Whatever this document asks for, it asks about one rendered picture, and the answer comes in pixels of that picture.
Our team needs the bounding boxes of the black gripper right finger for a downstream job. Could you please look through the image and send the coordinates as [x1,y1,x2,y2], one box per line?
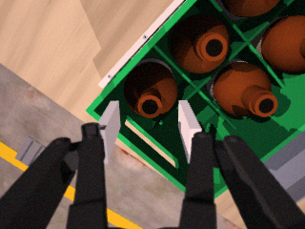
[178,100,305,229]

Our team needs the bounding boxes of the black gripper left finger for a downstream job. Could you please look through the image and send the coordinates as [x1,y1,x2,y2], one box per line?
[0,101,121,229]

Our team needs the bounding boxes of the dark grey rectangular tray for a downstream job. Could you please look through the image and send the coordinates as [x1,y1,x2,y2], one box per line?
[263,131,305,203]

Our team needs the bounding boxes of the green bottle crate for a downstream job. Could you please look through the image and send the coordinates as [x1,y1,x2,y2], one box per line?
[86,0,305,193]

